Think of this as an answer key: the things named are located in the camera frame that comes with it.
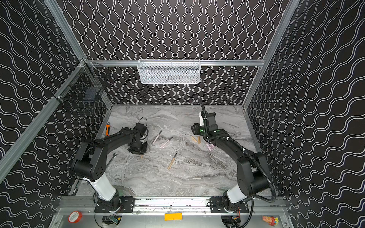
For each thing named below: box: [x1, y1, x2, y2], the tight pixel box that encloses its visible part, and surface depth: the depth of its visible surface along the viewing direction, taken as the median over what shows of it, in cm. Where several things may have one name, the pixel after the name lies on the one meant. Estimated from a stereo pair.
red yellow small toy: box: [262, 215, 279, 227], surface depth 70 cm
